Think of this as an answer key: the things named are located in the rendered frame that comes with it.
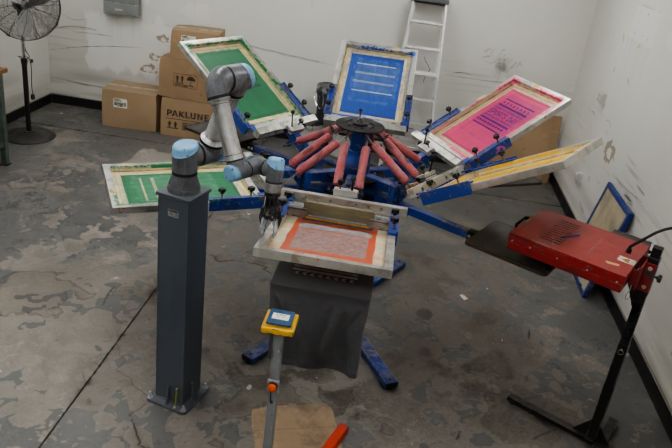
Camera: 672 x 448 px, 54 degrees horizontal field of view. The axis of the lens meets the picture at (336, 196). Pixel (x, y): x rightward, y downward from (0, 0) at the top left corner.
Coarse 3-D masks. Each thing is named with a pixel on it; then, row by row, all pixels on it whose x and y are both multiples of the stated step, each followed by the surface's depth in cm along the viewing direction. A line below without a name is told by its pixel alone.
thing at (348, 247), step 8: (368, 232) 327; (376, 232) 329; (336, 240) 308; (344, 240) 310; (352, 240) 311; (360, 240) 313; (368, 240) 315; (328, 248) 296; (336, 248) 297; (344, 248) 299; (352, 248) 300; (360, 248) 302; (368, 248) 303; (328, 256) 285; (336, 256) 287; (344, 256) 288; (352, 256) 290; (360, 256) 291; (368, 256) 293
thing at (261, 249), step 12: (264, 240) 283; (264, 252) 273; (276, 252) 273; (288, 252) 273; (300, 252) 275; (312, 264) 272; (324, 264) 272; (336, 264) 271; (348, 264) 271; (360, 264) 271; (372, 264) 273; (384, 264) 275; (384, 276) 270
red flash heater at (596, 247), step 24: (552, 216) 355; (528, 240) 325; (552, 240) 327; (576, 240) 330; (600, 240) 334; (624, 240) 337; (552, 264) 321; (576, 264) 313; (600, 264) 309; (624, 264) 312
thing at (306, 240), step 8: (296, 224) 324; (320, 224) 329; (328, 224) 331; (288, 232) 310; (296, 232) 311; (304, 232) 313; (312, 232) 315; (320, 232) 316; (328, 232) 318; (288, 240) 299; (296, 240) 300; (304, 240) 302; (312, 240) 303; (320, 240) 305; (328, 240) 306; (280, 248) 287; (288, 248) 288; (296, 248) 290; (304, 248) 291; (312, 248) 293; (320, 248) 294
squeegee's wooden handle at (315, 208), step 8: (312, 208) 328; (320, 208) 328; (328, 208) 327; (336, 208) 327; (344, 208) 326; (352, 208) 326; (328, 216) 328; (336, 216) 328; (344, 216) 327; (352, 216) 327; (360, 216) 326; (368, 216) 326; (368, 224) 327
